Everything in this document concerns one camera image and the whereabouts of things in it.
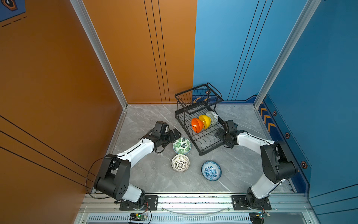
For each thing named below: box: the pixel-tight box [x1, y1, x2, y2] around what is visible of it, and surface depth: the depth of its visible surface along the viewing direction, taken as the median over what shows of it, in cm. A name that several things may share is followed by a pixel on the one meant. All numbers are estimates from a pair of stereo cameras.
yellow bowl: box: [198, 114, 212, 130], surface depth 100 cm
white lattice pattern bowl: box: [171, 154, 191, 173], surface depth 87 cm
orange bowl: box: [191, 118, 204, 134], surface depth 101 cm
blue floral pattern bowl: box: [201, 160, 222, 182], surface depth 84 cm
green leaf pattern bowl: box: [172, 137, 192, 155], surface depth 95 cm
